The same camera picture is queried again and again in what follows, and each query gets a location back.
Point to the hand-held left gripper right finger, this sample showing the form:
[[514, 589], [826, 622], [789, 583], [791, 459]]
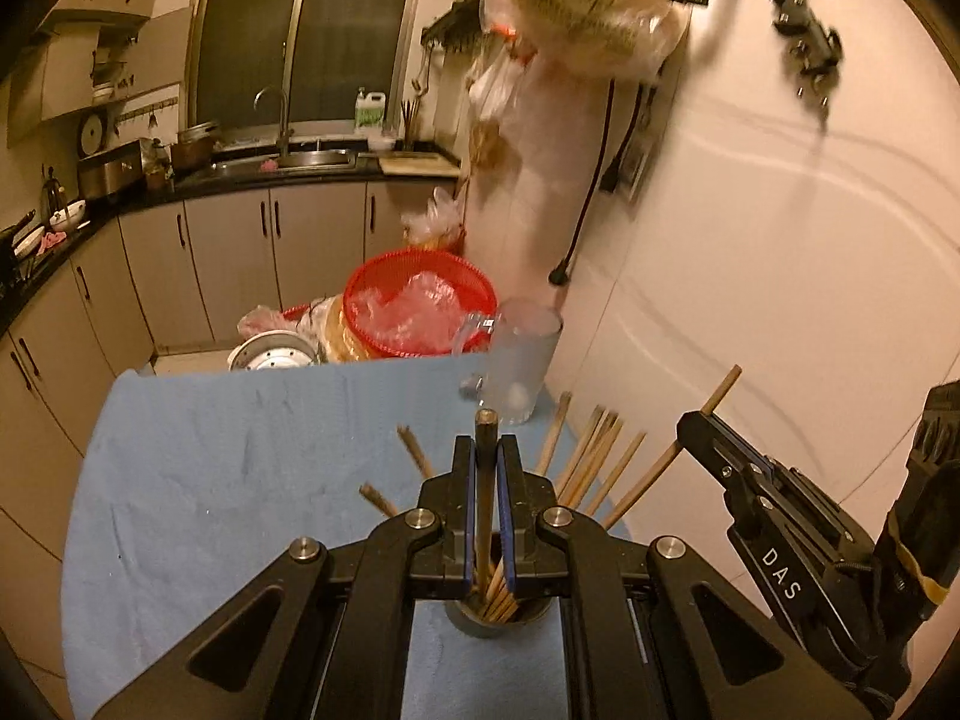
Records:
[[504, 525]]

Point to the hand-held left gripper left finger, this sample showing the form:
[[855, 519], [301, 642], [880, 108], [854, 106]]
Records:
[[471, 525]]

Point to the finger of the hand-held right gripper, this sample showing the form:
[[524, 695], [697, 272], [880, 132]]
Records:
[[720, 457]]

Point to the dark slim chopstick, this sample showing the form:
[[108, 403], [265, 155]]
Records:
[[486, 480]]

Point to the slim wooden chopstick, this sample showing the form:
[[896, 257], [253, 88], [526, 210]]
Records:
[[645, 481]]

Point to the dark perforated utensil holder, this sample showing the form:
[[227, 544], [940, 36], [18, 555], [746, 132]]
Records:
[[469, 622]]

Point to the group of wooden chopsticks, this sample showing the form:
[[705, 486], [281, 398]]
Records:
[[586, 465]]

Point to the frosted glass mug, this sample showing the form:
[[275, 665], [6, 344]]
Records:
[[525, 360]]

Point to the clear plastic bag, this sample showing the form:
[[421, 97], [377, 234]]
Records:
[[420, 311]]

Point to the yellowish bagged stack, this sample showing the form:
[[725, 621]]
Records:
[[334, 334]]

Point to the blue tablecloth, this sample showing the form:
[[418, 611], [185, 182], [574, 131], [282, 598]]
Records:
[[225, 480]]

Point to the round metal steamer tray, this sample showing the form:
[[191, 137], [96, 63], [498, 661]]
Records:
[[274, 352]]

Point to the red plastic basket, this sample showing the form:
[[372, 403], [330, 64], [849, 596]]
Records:
[[390, 274]]

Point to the pinkish plastic bag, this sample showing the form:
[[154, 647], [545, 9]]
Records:
[[266, 321]]

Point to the white plastic bag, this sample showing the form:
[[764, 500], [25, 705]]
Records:
[[435, 221]]

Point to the wooden cutting board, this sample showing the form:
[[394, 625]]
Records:
[[416, 165]]

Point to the beige base cabinets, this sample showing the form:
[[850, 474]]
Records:
[[225, 255]]

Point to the steel sink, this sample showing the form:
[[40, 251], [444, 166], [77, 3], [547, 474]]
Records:
[[315, 159]]

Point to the countertop chopstick caddy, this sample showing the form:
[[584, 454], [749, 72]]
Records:
[[410, 127]]

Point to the hanging clear plastic bags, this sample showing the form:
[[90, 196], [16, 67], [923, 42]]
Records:
[[499, 112]]

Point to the black kitchen countertop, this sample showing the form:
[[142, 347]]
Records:
[[225, 184]]

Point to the green label detergent bottle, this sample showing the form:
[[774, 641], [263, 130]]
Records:
[[369, 116]]

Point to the black tripod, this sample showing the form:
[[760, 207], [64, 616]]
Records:
[[806, 30]]

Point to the chrome faucet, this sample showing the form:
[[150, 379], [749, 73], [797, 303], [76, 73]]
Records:
[[283, 127]]

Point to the copper pot with lid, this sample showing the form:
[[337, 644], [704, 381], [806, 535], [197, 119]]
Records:
[[196, 148]]

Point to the plastic bag of flatbread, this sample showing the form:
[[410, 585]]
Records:
[[592, 7]]

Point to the boxy metal appliance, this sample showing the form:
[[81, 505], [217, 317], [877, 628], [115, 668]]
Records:
[[109, 172]]

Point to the pink cloth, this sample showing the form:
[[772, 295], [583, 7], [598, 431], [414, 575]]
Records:
[[52, 240]]

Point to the white bowl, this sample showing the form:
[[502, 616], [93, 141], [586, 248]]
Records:
[[67, 217]]

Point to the black wok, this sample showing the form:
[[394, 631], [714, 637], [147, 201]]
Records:
[[11, 262]]

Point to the dark kettle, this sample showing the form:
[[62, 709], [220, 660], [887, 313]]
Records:
[[54, 191]]

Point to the kitchen window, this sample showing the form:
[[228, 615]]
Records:
[[247, 30]]

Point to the round dial kitchen scale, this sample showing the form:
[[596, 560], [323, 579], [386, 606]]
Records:
[[92, 133]]

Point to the wall power outlet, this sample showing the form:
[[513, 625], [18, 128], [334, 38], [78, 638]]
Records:
[[630, 172]]

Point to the black wall hook rack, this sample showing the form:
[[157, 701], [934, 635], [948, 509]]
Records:
[[450, 22]]

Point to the wall dish shelf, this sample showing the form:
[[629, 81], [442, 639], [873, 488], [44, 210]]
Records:
[[112, 67]]

